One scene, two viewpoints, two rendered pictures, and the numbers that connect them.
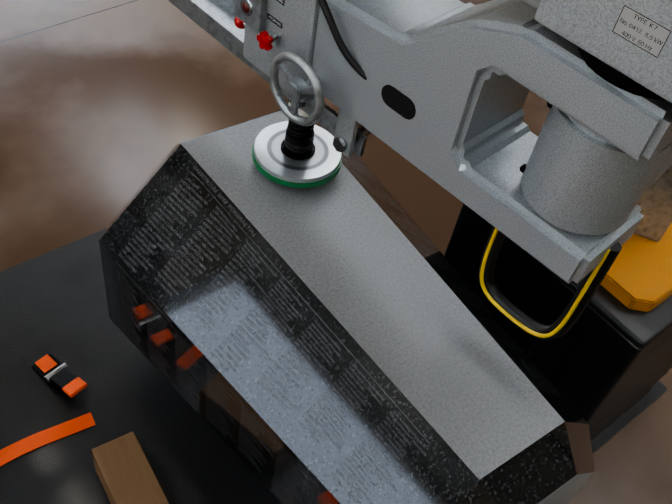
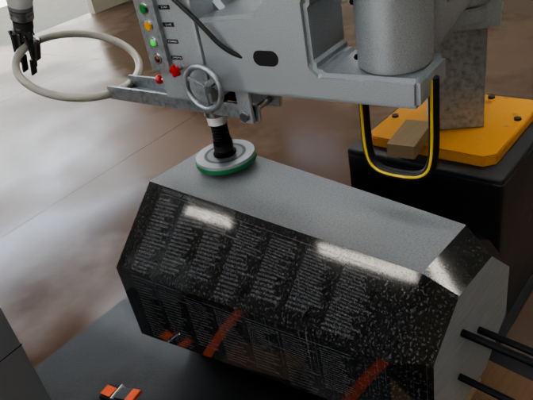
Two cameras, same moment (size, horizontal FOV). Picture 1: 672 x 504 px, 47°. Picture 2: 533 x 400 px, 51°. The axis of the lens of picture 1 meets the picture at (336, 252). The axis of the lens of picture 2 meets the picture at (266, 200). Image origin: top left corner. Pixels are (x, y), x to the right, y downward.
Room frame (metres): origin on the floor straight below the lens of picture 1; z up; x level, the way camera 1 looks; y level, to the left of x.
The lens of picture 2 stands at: (-0.37, -0.04, 1.76)
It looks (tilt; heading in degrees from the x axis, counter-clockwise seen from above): 32 degrees down; 2
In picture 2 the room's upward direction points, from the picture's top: 11 degrees counter-clockwise
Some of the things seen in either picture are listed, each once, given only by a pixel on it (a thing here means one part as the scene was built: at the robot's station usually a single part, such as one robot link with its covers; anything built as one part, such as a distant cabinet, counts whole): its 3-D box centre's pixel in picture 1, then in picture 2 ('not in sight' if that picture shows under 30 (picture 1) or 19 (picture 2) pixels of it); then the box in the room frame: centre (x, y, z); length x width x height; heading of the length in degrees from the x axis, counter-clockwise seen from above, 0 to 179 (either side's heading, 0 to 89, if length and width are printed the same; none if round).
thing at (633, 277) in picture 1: (624, 211); (454, 121); (1.58, -0.73, 0.76); 0.49 x 0.49 x 0.05; 47
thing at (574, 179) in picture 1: (593, 155); (393, 25); (1.03, -0.38, 1.34); 0.19 x 0.19 x 0.20
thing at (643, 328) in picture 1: (571, 301); (452, 207); (1.58, -0.73, 0.37); 0.66 x 0.66 x 0.74; 47
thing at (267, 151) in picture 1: (297, 150); (225, 154); (1.43, 0.14, 0.87); 0.21 x 0.21 x 0.01
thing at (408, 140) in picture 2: not in sight; (410, 138); (1.43, -0.52, 0.81); 0.20 x 0.10 x 0.05; 145
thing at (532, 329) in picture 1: (535, 269); (397, 129); (1.03, -0.38, 1.05); 0.23 x 0.03 x 0.32; 52
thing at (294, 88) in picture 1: (309, 83); (210, 83); (1.27, 0.12, 1.20); 0.15 x 0.10 x 0.15; 52
